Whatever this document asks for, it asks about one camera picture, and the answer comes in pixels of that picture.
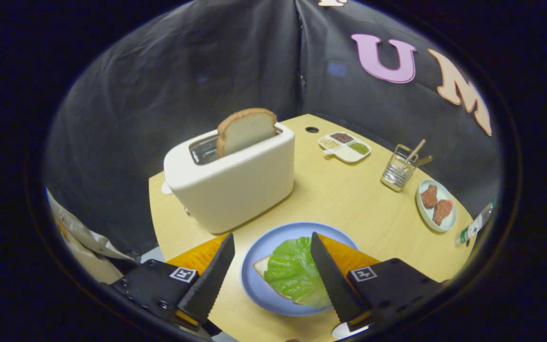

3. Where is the ribbed clear glass cup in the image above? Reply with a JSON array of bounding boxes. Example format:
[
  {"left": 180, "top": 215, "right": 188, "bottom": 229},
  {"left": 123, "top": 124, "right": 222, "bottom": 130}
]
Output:
[{"left": 381, "top": 144, "right": 419, "bottom": 192}]

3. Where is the brown meat slice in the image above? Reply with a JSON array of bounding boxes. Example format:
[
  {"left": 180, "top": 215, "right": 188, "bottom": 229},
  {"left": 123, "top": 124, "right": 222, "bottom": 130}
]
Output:
[
  {"left": 433, "top": 199, "right": 454, "bottom": 227},
  {"left": 420, "top": 184, "right": 438, "bottom": 209}
]

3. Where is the blue plate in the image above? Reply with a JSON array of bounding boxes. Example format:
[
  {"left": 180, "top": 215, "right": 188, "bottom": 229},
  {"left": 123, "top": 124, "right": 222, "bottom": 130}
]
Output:
[{"left": 240, "top": 222, "right": 360, "bottom": 317}]

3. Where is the clear plastic water bottle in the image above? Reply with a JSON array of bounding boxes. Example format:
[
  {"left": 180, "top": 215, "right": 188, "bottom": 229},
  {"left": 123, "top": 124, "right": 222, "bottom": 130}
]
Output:
[{"left": 454, "top": 199, "right": 497, "bottom": 247}]

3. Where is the white bread slice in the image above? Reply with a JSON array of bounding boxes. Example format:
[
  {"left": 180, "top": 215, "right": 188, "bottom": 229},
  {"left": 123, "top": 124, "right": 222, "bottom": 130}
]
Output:
[{"left": 253, "top": 255, "right": 302, "bottom": 304}]

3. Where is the white divided seasoning dish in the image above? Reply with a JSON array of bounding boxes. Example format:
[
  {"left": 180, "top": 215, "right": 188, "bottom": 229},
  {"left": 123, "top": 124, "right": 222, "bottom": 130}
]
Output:
[{"left": 318, "top": 132, "right": 372, "bottom": 163}]

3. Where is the green lettuce leaf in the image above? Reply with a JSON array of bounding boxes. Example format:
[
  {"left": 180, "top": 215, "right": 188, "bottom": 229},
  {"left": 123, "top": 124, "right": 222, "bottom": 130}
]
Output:
[{"left": 264, "top": 237, "right": 333, "bottom": 309}]

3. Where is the white toaster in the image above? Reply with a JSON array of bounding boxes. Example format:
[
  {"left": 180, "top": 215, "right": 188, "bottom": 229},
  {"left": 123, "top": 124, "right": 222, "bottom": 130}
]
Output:
[{"left": 162, "top": 121, "right": 296, "bottom": 234}]

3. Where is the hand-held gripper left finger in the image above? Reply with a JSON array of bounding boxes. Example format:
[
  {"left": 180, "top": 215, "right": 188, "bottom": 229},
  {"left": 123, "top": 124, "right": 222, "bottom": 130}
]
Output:
[{"left": 110, "top": 232, "right": 236, "bottom": 331}]

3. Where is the toast bread slice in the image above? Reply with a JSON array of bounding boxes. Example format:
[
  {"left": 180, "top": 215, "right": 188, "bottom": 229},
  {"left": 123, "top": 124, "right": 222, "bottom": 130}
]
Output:
[{"left": 217, "top": 108, "right": 278, "bottom": 158}]

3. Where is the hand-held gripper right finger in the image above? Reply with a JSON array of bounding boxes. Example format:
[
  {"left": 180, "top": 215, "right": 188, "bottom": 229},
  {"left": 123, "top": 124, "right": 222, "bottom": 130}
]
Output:
[{"left": 311, "top": 231, "right": 446, "bottom": 332}]

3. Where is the beige cloth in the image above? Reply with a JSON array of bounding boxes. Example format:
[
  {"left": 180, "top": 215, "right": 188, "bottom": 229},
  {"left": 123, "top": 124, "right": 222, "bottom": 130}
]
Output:
[{"left": 46, "top": 188, "right": 136, "bottom": 285}]

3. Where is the pale green plate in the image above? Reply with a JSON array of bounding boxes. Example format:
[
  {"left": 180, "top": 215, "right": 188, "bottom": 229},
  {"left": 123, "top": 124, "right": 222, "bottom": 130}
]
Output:
[{"left": 416, "top": 179, "right": 457, "bottom": 233}]

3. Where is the wooden stick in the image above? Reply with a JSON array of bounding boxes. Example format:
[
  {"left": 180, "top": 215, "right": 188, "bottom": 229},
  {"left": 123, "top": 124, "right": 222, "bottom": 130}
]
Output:
[{"left": 404, "top": 139, "right": 426, "bottom": 164}]

